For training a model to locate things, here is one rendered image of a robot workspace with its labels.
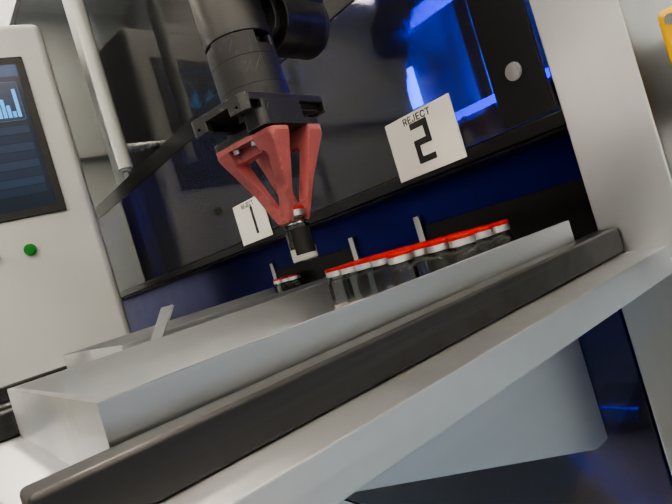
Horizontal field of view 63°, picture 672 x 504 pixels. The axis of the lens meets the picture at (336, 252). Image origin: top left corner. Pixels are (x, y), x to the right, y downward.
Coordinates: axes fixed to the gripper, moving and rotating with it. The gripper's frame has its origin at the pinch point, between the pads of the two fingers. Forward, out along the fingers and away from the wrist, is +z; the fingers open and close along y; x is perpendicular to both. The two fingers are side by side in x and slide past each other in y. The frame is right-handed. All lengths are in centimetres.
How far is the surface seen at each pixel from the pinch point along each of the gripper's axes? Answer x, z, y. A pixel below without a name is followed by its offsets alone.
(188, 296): 71, 4, 41
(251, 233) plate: 27.0, -1.8, 21.9
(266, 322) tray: 8.8, 8.7, 1.8
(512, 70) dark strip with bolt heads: -17.5, -5.4, 10.7
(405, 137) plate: -5.1, -4.4, 13.9
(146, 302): 96, 3, 48
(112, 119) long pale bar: 50, -29, 22
